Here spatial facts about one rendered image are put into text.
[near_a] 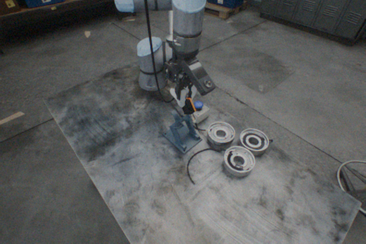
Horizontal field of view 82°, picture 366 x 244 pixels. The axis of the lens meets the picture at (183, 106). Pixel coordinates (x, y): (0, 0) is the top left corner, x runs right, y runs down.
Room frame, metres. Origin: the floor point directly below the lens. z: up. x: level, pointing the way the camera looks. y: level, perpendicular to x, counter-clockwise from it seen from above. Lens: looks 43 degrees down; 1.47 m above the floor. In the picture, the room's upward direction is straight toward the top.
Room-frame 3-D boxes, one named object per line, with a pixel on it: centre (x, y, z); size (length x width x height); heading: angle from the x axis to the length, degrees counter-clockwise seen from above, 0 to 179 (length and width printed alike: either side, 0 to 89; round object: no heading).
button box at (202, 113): (0.67, -0.06, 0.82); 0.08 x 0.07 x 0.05; 42
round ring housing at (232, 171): (0.41, -0.20, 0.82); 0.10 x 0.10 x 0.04
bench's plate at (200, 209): (0.53, 0.06, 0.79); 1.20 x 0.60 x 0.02; 42
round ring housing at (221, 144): (0.54, -0.15, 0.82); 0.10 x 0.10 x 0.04
